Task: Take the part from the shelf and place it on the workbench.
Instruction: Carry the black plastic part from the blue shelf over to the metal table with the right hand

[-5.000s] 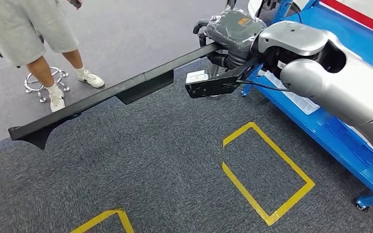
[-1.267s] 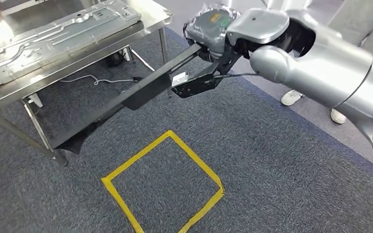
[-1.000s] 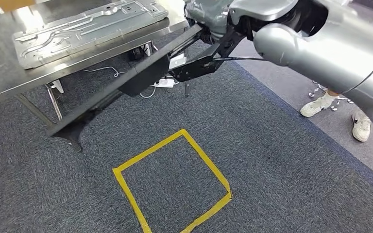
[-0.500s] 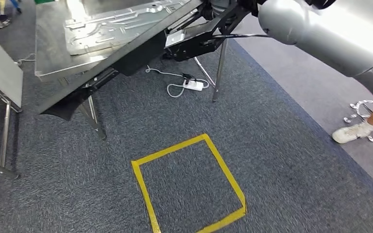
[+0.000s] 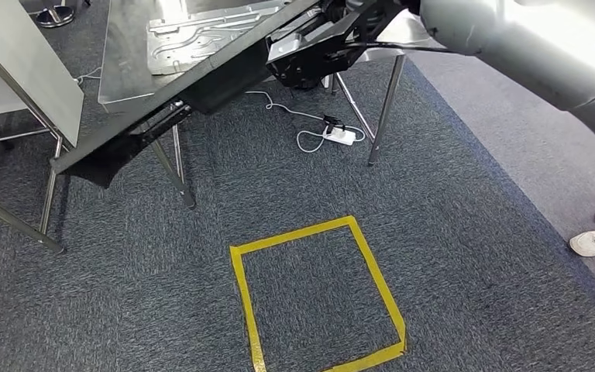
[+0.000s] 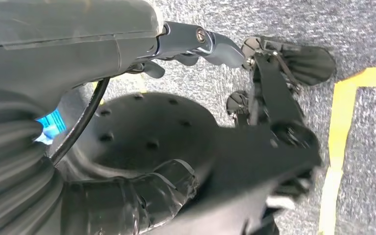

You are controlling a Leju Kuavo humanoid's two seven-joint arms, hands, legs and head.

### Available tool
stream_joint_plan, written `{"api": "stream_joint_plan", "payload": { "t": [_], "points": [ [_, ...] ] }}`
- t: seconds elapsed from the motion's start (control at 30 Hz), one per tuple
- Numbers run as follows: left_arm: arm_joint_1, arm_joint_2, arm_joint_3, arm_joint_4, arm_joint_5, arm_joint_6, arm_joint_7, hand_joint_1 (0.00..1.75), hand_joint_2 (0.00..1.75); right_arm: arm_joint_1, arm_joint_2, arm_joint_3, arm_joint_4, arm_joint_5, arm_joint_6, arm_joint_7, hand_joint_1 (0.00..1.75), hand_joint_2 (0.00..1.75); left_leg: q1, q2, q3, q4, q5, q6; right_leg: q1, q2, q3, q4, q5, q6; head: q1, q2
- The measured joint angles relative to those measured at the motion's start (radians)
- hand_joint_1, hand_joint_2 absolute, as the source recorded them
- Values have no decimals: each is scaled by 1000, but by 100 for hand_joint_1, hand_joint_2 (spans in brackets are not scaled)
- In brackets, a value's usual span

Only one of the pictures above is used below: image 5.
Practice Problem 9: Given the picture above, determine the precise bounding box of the long black plastic part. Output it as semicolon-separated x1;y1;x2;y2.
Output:
49;0;325;191

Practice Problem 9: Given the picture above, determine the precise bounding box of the white power strip cable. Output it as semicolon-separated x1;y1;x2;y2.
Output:
242;89;368;154

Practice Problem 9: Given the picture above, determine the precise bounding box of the stamped sheet metal panel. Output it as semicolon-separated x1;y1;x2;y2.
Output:
145;0;300;77

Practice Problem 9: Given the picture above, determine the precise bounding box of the white power strip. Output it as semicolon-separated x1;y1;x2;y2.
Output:
322;125;358;147

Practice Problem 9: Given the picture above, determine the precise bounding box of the white-topped steel-leg table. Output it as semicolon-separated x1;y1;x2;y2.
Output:
0;0;86;256

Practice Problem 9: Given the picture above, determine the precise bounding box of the white cable with plug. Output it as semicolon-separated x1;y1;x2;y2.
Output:
74;66;103;86

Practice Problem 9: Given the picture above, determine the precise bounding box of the stainless steel workbench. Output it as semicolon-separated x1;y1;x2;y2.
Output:
96;0;433;210

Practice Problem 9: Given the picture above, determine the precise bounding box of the yellow floor tape square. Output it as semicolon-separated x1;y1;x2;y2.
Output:
229;215;408;372

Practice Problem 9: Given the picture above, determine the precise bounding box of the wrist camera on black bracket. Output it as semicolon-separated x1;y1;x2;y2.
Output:
266;0;408;90

